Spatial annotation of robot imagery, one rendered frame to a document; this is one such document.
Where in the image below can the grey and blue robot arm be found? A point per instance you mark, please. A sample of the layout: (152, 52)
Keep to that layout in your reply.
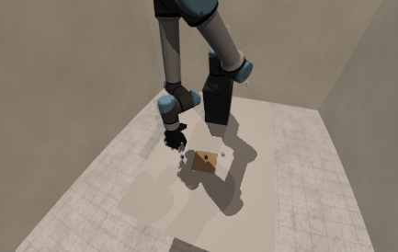
(201, 14)

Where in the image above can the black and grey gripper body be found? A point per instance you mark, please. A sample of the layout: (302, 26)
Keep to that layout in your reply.
(176, 142)

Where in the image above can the brown flat mat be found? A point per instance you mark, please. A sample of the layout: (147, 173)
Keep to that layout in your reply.
(205, 165)

